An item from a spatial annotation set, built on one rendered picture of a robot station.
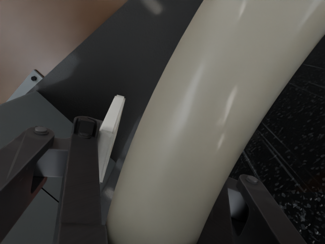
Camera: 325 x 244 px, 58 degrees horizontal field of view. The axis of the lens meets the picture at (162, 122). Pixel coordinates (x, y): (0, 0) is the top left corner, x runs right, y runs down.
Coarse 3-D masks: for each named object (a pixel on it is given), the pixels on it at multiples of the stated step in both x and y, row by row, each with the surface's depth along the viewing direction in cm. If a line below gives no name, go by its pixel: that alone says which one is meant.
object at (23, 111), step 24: (24, 96) 96; (0, 120) 79; (24, 120) 87; (48, 120) 97; (0, 144) 72; (48, 192) 73; (24, 216) 62; (48, 216) 68; (24, 240) 58; (48, 240) 63
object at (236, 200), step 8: (232, 184) 14; (232, 192) 14; (232, 200) 14; (240, 200) 14; (232, 208) 14; (240, 208) 14; (248, 208) 14; (232, 216) 14; (240, 216) 14; (248, 216) 14
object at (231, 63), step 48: (240, 0) 6; (288, 0) 6; (192, 48) 7; (240, 48) 6; (288, 48) 6; (192, 96) 7; (240, 96) 7; (144, 144) 8; (192, 144) 7; (240, 144) 7; (144, 192) 8; (192, 192) 7; (144, 240) 8; (192, 240) 8
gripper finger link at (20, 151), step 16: (32, 128) 13; (48, 128) 13; (16, 144) 11; (32, 144) 12; (48, 144) 12; (0, 160) 10; (16, 160) 10; (32, 160) 11; (0, 176) 9; (16, 176) 10; (32, 176) 11; (0, 192) 9; (16, 192) 10; (32, 192) 12; (0, 208) 9; (16, 208) 11; (0, 224) 9; (0, 240) 10
